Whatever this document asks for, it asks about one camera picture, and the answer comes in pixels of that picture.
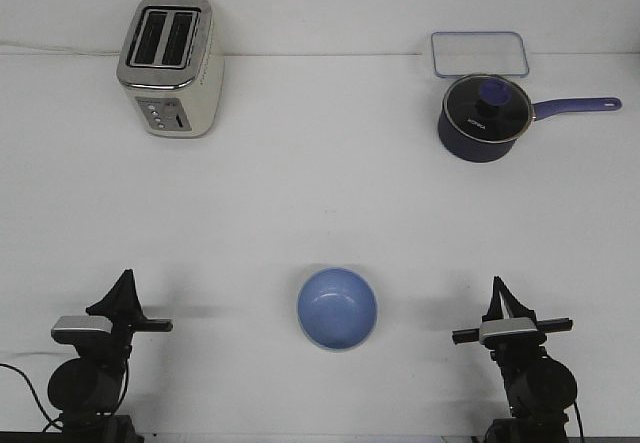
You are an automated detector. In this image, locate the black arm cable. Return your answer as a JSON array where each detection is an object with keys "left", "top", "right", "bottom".
[
  {"left": 544, "top": 355, "right": 585, "bottom": 439},
  {"left": 0, "top": 362, "right": 64, "bottom": 434}
]

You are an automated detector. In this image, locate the clear container lid blue rim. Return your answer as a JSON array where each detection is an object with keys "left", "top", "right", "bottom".
[{"left": 430, "top": 31, "right": 530, "bottom": 78}]

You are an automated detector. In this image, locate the purple saucepan with handle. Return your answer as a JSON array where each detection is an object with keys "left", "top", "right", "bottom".
[{"left": 438, "top": 97, "right": 622, "bottom": 163}]

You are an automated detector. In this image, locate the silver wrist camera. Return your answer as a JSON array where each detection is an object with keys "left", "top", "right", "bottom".
[
  {"left": 479, "top": 317, "right": 538, "bottom": 346},
  {"left": 51, "top": 315, "right": 113, "bottom": 344}
]

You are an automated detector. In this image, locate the cream and steel toaster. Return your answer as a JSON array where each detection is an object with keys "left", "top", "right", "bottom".
[{"left": 116, "top": 0, "right": 225, "bottom": 138}]

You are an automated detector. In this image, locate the blue bowl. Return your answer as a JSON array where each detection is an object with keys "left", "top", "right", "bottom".
[{"left": 296, "top": 267, "right": 378, "bottom": 351}]

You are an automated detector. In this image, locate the white toaster power cord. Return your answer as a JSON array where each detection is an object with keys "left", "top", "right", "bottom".
[{"left": 0, "top": 39, "right": 124, "bottom": 57}]

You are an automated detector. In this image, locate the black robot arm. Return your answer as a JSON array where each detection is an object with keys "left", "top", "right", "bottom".
[
  {"left": 452, "top": 276, "right": 578, "bottom": 442},
  {"left": 47, "top": 269, "right": 173, "bottom": 442}
]

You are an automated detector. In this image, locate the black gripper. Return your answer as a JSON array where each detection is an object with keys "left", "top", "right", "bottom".
[
  {"left": 452, "top": 276, "right": 573, "bottom": 361},
  {"left": 74, "top": 269, "right": 173, "bottom": 361}
]

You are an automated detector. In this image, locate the glass pot lid purple knob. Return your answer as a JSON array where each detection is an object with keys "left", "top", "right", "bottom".
[{"left": 443, "top": 74, "right": 533, "bottom": 143}]

